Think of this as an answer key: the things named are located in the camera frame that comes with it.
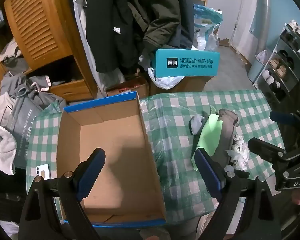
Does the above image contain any white towel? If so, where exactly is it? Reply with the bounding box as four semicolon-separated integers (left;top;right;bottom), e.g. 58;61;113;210
0;91;17;175

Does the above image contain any light green cloth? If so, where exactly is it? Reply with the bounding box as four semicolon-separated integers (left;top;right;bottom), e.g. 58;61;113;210
191;114;223;172

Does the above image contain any grey printed tote bag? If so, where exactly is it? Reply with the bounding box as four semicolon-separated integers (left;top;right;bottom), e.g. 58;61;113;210
11;97;44;169

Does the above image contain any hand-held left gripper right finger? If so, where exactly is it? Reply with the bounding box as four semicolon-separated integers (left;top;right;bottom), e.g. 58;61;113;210
194;148;282;240

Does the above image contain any white smartphone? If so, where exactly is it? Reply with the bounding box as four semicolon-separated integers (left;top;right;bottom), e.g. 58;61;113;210
35;164;52;180

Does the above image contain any grey clothing pile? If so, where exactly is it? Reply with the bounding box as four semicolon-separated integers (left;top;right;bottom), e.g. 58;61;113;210
0;74;67;110

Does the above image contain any blue plastic bag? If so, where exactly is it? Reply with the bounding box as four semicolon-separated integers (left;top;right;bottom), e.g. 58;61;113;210
193;4;223;53

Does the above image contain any grey-blue sock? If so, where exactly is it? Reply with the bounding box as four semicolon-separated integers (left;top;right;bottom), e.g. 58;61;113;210
189;114;208;135

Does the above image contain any white door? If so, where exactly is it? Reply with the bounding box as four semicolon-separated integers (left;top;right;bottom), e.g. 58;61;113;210
230;0;269;65

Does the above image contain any teal printed box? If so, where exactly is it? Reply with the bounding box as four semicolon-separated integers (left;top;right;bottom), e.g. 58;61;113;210
154;49;220;78

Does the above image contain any plain cardboard box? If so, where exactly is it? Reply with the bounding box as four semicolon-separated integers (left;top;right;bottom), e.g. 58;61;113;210
149;75;215;96

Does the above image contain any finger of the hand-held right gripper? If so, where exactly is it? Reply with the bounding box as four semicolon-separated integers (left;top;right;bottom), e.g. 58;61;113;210
269;110;300;131
247;137;287;163

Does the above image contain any pale blue bin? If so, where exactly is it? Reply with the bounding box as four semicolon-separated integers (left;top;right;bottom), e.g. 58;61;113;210
247;60;265;83

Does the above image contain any dark green jacket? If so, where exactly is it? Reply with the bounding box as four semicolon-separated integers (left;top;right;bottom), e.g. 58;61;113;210
126;0;194;53

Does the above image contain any white hanging garment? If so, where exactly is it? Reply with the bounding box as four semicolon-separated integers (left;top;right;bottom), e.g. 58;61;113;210
70;0;108;98

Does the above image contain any person's leg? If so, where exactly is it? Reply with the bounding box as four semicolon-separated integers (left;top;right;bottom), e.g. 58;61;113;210
169;215;217;240

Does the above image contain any blue cardboard shoe box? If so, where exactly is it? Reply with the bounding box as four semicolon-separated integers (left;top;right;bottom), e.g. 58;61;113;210
56;92;167;228

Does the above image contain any black jacket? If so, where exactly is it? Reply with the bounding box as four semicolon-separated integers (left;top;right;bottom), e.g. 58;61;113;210
86;0;140;74

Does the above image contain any white plastic bag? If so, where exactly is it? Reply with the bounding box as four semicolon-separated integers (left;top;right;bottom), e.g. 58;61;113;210
147;67;185;90

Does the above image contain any wooden louvred cabinet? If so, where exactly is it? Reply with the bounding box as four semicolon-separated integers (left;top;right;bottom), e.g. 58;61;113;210
0;0;99;103

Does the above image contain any group of shoes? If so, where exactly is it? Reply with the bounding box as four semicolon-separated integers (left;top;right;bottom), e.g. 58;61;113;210
261;20;300;100

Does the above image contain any green checked tablecloth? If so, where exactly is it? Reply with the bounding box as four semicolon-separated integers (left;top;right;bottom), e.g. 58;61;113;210
26;90;287;224

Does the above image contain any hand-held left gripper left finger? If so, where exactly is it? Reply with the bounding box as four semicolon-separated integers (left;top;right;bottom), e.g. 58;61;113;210
19;147;106;240

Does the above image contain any cardboard box with red items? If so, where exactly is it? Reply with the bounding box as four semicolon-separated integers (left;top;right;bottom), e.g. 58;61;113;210
105;76;150;98

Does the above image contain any navy hanging garment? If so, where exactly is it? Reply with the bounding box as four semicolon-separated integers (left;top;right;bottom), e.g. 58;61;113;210
170;0;195;50

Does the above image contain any grey shoe rack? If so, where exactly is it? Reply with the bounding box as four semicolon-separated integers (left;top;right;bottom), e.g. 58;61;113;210
252;22;300;103

